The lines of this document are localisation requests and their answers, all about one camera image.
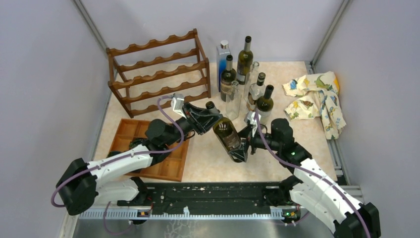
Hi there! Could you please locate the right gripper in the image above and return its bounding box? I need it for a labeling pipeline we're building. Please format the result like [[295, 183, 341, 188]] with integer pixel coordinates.
[[227, 124, 281, 162]]

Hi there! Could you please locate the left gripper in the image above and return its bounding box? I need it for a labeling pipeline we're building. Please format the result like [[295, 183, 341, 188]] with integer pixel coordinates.
[[164, 101, 223, 146]]

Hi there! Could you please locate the green wine bottle dark label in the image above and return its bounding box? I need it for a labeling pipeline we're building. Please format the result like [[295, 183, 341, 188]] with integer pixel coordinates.
[[212, 113, 241, 154]]

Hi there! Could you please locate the green wine bottle white label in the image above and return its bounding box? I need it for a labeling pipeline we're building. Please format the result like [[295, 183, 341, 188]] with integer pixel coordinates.
[[256, 85, 274, 124]]

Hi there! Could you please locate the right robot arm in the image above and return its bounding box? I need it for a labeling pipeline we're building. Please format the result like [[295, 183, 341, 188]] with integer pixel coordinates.
[[227, 119, 381, 238]]

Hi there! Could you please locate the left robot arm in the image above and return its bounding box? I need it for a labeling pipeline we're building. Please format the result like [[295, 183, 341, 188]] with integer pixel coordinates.
[[53, 101, 223, 216]]

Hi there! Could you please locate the clear square glass bottle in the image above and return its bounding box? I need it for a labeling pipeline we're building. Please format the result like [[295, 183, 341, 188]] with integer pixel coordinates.
[[226, 80, 241, 120]]

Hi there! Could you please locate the dark bottle brown label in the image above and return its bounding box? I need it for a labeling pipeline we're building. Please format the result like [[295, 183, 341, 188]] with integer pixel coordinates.
[[220, 55, 236, 102]]

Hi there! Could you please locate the wooden wine rack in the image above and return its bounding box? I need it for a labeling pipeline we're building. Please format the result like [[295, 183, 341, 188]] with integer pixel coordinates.
[[105, 28, 211, 118]]

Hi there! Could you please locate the clear liquor bottle black cap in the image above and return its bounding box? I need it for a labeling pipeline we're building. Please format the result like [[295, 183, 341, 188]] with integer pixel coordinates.
[[246, 72, 266, 111]]

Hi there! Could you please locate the clear tall glass bottle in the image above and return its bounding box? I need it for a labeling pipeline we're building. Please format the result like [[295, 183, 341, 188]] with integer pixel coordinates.
[[243, 61, 260, 102]]

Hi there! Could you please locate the blue square glass bottle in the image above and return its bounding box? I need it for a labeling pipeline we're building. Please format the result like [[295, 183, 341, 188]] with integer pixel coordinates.
[[216, 40, 230, 92]]

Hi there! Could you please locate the tall green wine bottle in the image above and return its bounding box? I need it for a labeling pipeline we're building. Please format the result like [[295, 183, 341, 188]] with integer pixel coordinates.
[[236, 36, 254, 85]]

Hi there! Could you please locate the wooden compartment tray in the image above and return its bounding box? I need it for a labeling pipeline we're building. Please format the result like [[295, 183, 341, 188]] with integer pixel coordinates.
[[109, 119, 189, 182]]

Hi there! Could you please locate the dinosaur print cloth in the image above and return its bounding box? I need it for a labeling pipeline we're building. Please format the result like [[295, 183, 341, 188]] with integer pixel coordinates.
[[282, 71, 346, 140]]

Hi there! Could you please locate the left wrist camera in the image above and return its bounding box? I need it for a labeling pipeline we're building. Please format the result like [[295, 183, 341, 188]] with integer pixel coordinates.
[[171, 93, 185, 117]]

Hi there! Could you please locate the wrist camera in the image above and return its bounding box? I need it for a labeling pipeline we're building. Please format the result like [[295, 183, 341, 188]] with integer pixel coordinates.
[[171, 93, 185, 117], [244, 111, 261, 139]]

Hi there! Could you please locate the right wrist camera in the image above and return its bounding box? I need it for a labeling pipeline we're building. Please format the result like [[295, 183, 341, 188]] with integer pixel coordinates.
[[244, 111, 261, 139]]

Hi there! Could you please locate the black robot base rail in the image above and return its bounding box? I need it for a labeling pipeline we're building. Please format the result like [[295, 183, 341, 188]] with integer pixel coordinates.
[[117, 182, 295, 215]]

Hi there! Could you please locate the aluminium corner frame post right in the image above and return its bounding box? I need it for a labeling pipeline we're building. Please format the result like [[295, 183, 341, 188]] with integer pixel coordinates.
[[309, 0, 352, 71]]

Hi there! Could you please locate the aluminium corner frame post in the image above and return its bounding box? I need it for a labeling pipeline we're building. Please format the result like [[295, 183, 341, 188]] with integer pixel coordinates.
[[72, 0, 107, 55], [309, 0, 352, 71]]

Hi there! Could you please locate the aluminium corner frame post left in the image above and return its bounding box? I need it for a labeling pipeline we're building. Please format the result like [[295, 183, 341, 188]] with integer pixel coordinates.
[[72, 0, 107, 55]]

